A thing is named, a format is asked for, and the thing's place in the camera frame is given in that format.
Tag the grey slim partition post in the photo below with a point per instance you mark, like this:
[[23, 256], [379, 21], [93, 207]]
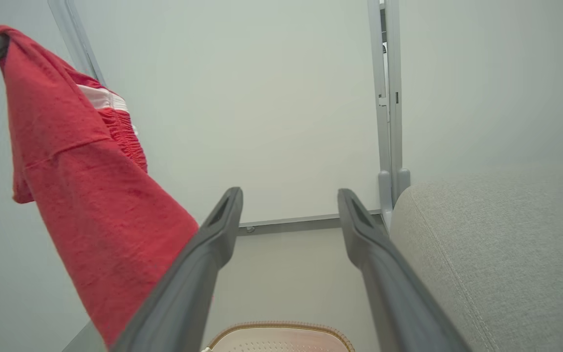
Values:
[[78, 44]]

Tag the pale laundry basket brown rim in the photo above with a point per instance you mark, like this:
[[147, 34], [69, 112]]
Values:
[[276, 342]]

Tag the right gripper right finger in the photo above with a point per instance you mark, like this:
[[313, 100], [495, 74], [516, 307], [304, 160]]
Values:
[[389, 283]]

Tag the red garment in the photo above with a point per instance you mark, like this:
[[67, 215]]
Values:
[[91, 195]]

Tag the grey double partition post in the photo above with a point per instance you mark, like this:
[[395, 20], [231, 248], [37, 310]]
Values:
[[384, 122]]

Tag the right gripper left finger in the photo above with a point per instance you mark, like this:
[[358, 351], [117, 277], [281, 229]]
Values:
[[188, 274]]

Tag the grey partition floor rail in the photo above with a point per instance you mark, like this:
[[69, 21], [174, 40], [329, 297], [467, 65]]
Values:
[[291, 224]]

